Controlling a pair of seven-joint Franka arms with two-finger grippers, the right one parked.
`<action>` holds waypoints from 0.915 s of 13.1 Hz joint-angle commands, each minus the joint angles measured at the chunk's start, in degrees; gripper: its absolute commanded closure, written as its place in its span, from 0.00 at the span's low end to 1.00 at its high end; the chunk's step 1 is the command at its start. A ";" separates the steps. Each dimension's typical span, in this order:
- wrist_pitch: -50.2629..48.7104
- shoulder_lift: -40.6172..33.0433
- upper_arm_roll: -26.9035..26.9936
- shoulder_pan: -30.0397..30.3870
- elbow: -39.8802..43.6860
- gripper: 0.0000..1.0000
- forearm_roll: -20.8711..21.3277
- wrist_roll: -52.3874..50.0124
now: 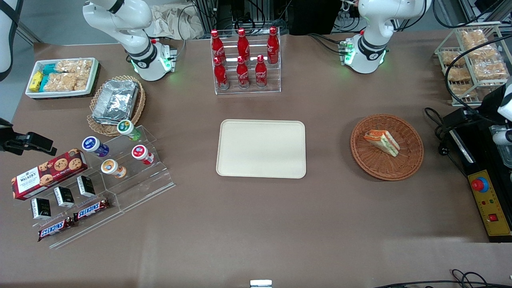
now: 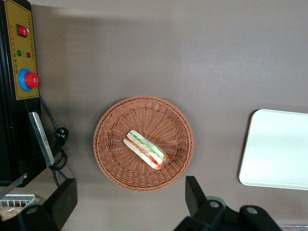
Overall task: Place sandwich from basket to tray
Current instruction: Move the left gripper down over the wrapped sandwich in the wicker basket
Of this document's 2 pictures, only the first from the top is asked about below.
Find black appliance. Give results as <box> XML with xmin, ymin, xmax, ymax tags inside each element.
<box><xmin>448</xmin><ymin>118</ymin><xmax>512</xmax><ymax>243</ymax></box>

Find white rectangular snack bin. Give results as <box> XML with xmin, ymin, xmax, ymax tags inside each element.
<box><xmin>25</xmin><ymin>58</ymin><xmax>99</xmax><ymax>99</ymax></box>

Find beige plastic tray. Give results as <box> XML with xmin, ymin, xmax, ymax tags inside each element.
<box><xmin>216</xmin><ymin>119</ymin><xmax>307</xmax><ymax>179</ymax></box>

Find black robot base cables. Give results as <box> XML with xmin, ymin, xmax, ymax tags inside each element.
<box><xmin>307</xmin><ymin>33</ymin><xmax>345</xmax><ymax>55</ymax></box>

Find orange lid drink bottle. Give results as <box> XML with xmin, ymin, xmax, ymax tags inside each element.
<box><xmin>101</xmin><ymin>159</ymin><xmax>127</xmax><ymax>179</ymax></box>

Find clear rice cracker bag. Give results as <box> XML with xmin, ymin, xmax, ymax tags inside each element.
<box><xmin>55</xmin><ymin>59</ymin><xmax>93</xmax><ymax>75</ymax></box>
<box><xmin>43</xmin><ymin>73</ymin><xmax>89</xmax><ymax>92</ymax></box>

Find small black box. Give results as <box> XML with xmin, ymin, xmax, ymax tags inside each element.
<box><xmin>31</xmin><ymin>198</ymin><xmax>52</xmax><ymax>220</ymax></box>
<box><xmin>77</xmin><ymin>176</ymin><xmax>96</xmax><ymax>198</ymax></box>
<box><xmin>54</xmin><ymin>186</ymin><xmax>75</xmax><ymax>208</ymax></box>

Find clear plastic container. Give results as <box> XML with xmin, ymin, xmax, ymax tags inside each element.
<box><xmin>490</xmin><ymin>125</ymin><xmax>512</xmax><ymax>168</ymax></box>

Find red cola bottle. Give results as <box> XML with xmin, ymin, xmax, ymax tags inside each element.
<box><xmin>236</xmin><ymin>56</ymin><xmax>250</xmax><ymax>89</ymax></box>
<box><xmin>255</xmin><ymin>55</ymin><xmax>268</xmax><ymax>88</ymax></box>
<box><xmin>267</xmin><ymin>26</ymin><xmax>280</xmax><ymax>65</ymax></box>
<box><xmin>214</xmin><ymin>57</ymin><xmax>229</xmax><ymax>90</ymax></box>
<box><xmin>211</xmin><ymin>30</ymin><xmax>226</xmax><ymax>66</ymax></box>
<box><xmin>237</xmin><ymin>28</ymin><xmax>250</xmax><ymax>60</ymax></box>

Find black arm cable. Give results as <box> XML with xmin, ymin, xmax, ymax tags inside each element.
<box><xmin>445</xmin><ymin>35</ymin><xmax>512</xmax><ymax>117</ymax></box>

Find yellow snack packet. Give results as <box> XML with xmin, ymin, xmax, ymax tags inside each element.
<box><xmin>29</xmin><ymin>71</ymin><xmax>44</xmax><ymax>92</ymax></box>

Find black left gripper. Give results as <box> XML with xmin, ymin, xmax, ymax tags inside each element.
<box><xmin>480</xmin><ymin>86</ymin><xmax>506</xmax><ymax>124</ymax></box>

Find red lid drink bottle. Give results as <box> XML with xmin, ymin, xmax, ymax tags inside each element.
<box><xmin>132</xmin><ymin>145</ymin><xmax>155</xmax><ymax>165</ymax></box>

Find yellow control box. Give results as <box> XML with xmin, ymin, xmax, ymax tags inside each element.
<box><xmin>468</xmin><ymin>170</ymin><xmax>512</xmax><ymax>237</ymax></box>

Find bagged cracker snack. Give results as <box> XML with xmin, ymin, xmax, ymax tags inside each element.
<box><xmin>440</xmin><ymin>50</ymin><xmax>466</xmax><ymax>66</ymax></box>
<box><xmin>450</xmin><ymin>83</ymin><xmax>478</xmax><ymax>99</ymax></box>
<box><xmin>445</xmin><ymin>66</ymin><xmax>472</xmax><ymax>82</ymax></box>
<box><xmin>460</xmin><ymin>30</ymin><xmax>487</xmax><ymax>47</ymax></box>
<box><xmin>468</xmin><ymin>45</ymin><xmax>501</xmax><ymax>61</ymax></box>
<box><xmin>474</xmin><ymin>61</ymin><xmax>509</xmax><ymax>80</ymax></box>

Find black loose cable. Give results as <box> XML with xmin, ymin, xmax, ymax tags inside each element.
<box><xmin>376</xmin><ymin>269</ymin><xmax>512</xmax><ymax>288</ymax></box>

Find stacked foil containers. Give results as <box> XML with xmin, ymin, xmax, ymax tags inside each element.
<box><xmin>92</xmin><ymin>80</ymin><xmax>139</xmax><ymax>124</ymax></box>

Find blue lid drink bottle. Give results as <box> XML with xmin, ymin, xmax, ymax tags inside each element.
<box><xmin>82</xmin><ymin>136</ymin><xmax>110</xmax><ymax>157</ymax></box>

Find light wicker basket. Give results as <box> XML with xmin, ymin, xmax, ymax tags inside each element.
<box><xmin>87</xmin><ymin>75</ymin><xmax>146</xmax><ymax>137</ymax></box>

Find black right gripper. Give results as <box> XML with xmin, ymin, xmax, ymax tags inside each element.
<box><xmin>0</xmin><ymin>118</ymin><xmax>20</xmax><ymax>154</ymax></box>

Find crumpled beige cloth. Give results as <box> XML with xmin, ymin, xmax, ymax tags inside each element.
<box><xmin>150</xmin><ymin>4</ymin><xmax>204</xmax><ymax>40</ymax></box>

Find triangular sandwich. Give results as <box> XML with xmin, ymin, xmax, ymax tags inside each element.
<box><xmin>363</xmin><ymin>130</ymin><xmax>400</xmax><ymax>157</ymax></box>

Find green lid drink bottle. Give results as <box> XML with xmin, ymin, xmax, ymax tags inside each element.
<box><xmin>117</xmin><ymin>120</ymin><xmax>142</xmax><ymax>141</ymax></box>

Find clear acrylic bottle rack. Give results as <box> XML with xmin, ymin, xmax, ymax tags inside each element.
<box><xmin>211</xmin><ymin>29</ymin><xmax>281</xmax><ymax>95</ymax></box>

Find clear acrylic stepped stand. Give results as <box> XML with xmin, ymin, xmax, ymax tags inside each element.
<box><xmin>14</xmin><ymin>125</ymin><xmax>176</xmax><ymax>249</ymax></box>

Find Snickers bar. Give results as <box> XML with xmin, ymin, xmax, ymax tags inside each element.
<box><xmin>73</xmin><ymin>198</ymin><xmax>110</xmax><ymax>221</ymax></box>
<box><xmin>38</xmin><ymin>217</ymin><xmax>76</xmax><ymax>242</ymax></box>

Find black power cable with plug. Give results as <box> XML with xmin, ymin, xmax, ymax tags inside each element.
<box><xmin>424</xmin><ymin>107</ymin><xmax>469</xmax><ymax>177</ymax></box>

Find white wire rack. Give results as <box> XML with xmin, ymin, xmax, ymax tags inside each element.
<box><xmin>435</xmin><ymin>22</ymin><xmax>512</xmax><ymax>106</ymax></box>

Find brown wicker basket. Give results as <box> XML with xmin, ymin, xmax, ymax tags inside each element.
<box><xmin>350</xmin><ymin>114</ymin><xmax>424</xmax><ymax>181</ymax></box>

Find red Walkers cookie box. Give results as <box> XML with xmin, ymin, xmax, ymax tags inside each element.
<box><xmin>11</xmin><ymin>148</ymin><xmax>88</xmax><ymax>200</ymax></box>

